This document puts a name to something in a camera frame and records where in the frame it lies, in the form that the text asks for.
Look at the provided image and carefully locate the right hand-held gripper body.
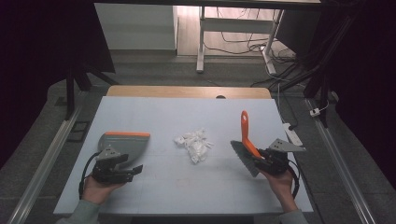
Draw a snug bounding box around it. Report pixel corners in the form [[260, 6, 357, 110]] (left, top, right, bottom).
[[262, 138, 307, 175]]

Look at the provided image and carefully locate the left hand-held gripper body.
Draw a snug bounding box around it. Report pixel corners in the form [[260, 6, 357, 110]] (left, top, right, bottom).
[[92, 145, 122, 185]]

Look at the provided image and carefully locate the grey dustpan with orange edge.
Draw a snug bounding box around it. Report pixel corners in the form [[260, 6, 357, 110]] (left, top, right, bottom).
[[97, 131, 151, 166]]

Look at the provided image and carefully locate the orange-handled grey brush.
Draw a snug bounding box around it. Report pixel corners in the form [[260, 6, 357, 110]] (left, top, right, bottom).
[[230, 110, 266, 178]]

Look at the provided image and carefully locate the pile of white paper scraps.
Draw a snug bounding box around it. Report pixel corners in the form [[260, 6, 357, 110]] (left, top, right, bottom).
[[173, 127, 215, 165]]

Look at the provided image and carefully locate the person's left hand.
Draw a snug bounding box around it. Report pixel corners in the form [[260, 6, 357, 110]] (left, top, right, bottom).
[[81, 175, 124, 205]]

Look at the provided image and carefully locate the person's right hand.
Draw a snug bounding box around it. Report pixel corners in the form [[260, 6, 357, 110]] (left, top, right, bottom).
[[261, 169, 298, 214]]

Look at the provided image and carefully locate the white power strip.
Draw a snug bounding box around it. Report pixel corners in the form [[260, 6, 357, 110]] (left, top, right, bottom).
[[282, 122, 304, 147]]

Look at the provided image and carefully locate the pale foam board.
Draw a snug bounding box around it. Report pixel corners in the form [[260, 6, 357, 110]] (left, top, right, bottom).
[[53, 95, 314, 217]]

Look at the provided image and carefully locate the black tripod stand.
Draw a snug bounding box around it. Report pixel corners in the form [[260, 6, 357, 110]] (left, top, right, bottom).
[[64, 60, 120, 121]]

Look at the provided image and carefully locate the wooden table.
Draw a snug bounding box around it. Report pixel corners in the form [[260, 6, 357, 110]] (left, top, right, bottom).
[[106, 85, 273, 100]]

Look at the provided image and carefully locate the black metal stand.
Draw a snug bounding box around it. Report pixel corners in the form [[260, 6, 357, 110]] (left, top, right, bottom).
[[270, 12, 354, 129]]

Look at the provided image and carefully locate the dark curtain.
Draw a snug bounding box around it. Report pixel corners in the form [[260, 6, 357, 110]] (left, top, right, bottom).
[[311, 0, 396, 181], [0, 0, 116, 169]]

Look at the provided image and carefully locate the white cabinet panel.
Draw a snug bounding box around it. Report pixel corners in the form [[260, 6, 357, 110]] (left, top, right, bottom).
[[93, 3, 179, 51]]

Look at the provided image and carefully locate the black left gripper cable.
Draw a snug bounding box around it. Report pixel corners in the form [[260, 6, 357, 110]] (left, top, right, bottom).
[[78, 151, 102, 200]]

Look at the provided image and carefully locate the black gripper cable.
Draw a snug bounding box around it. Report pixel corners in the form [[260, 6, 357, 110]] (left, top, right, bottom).
[[78, 151, 102, 200], [288, 160, 301, 200]]

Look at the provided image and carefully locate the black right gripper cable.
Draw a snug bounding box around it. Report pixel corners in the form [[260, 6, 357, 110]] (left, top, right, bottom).
[[288, 160, 301, 200]]

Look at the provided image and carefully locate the aluminium rail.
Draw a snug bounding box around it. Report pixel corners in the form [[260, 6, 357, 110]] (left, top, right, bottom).
[[7, 105, 84, 224], [305, 98, 377, 224]]

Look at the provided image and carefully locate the tangle of black floor cables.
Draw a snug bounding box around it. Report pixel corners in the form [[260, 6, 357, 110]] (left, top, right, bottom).
[[204, 7, 300, 64]]

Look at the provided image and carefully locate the white metal desk frame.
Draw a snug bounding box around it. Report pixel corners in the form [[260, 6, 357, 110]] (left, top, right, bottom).
[[195, 6, 285, 76]]

